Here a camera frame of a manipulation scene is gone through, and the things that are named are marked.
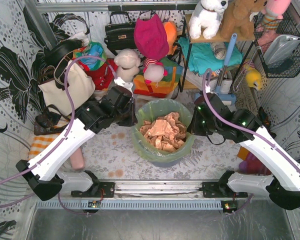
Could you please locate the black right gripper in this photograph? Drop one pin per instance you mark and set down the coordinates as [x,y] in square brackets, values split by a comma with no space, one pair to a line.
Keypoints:
[196,124]

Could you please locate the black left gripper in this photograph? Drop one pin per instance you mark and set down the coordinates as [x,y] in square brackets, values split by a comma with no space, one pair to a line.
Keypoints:
[129,116]

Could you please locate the green plastic trash bag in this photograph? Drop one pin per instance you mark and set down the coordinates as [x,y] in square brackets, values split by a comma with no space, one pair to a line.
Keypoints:
[151,111]

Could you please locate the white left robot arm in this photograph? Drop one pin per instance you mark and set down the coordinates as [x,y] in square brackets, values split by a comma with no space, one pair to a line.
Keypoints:
[43,173]

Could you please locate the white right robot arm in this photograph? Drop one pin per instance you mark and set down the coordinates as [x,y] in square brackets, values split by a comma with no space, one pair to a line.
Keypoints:
[282,186]

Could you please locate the blue plastic trash bin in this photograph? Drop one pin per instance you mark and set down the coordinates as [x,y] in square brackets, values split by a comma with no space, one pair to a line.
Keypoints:
[165,162]

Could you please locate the magenta cloth bag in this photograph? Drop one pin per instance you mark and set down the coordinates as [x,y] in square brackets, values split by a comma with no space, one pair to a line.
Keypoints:
[150,38]

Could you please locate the brown patterned leather bag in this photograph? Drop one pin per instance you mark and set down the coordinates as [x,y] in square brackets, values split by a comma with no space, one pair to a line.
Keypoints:
[46,123]

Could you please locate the red folded cloth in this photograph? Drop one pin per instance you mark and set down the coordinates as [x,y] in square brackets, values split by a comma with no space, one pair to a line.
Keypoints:
[102,77]

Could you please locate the crumpled brown printed paper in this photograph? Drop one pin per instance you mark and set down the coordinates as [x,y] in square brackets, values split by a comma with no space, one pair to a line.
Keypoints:
[166,133]

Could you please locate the white shoe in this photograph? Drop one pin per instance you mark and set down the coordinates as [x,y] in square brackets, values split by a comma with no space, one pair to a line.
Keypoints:
[196,80]

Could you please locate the white fluffy plush dog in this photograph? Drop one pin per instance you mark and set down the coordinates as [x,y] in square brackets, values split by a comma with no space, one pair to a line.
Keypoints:
[128,62]

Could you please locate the white pink plush doll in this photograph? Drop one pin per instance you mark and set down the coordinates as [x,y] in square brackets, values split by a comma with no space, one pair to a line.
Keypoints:
[153,71]

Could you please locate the black orange butterfly toy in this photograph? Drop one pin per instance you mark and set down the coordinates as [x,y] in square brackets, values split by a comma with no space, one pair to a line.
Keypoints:
[263,116]

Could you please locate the purple red plush toy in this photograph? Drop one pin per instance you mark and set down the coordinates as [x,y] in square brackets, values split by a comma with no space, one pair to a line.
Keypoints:
[251,164]

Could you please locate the teal folded cloth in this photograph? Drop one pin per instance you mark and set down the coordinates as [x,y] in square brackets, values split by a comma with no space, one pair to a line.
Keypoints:
[202,57]

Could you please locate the yellow plush duck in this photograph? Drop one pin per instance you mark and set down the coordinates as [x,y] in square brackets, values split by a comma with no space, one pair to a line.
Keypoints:
[252,75]

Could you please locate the black leather handbag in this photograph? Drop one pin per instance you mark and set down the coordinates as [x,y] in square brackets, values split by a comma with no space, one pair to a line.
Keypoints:
[120,36]

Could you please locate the pink cylindrical pillow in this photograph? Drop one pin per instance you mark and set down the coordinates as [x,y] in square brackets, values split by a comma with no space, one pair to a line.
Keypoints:
[77,160]

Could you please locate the grey checked plush ball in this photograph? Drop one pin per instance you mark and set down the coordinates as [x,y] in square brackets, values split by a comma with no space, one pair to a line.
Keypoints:
[219,50]

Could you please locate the wooden metal shelf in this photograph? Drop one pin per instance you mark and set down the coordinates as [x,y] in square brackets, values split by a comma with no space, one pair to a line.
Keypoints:
[216,38]

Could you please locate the orange white checkered cloth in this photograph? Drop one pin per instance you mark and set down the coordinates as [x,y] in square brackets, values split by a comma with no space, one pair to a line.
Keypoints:
[39,143]

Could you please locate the orange plush toy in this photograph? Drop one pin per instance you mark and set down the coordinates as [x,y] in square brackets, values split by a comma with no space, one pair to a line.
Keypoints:
[171,34]

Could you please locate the white grey plush dog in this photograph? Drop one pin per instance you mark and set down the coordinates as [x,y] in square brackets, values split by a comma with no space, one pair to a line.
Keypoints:
[206,18]

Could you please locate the brown teddy bear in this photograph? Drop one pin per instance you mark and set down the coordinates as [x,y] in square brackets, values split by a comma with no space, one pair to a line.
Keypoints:
[237,15]

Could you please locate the silver foil pouch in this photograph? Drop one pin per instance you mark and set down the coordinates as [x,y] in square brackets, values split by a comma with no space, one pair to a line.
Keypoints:
[281,48]

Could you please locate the pink plush toy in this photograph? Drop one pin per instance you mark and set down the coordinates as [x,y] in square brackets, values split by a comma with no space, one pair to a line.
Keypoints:
[273,13]

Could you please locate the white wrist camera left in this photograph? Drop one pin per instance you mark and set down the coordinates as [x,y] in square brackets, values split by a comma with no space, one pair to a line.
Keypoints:
[127,85]

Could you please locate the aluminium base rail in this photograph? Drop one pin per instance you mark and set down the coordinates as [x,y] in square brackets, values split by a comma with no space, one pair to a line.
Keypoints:
[148,195]

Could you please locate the black wire basket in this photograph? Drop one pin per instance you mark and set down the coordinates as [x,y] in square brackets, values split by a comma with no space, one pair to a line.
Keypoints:
[288,68]

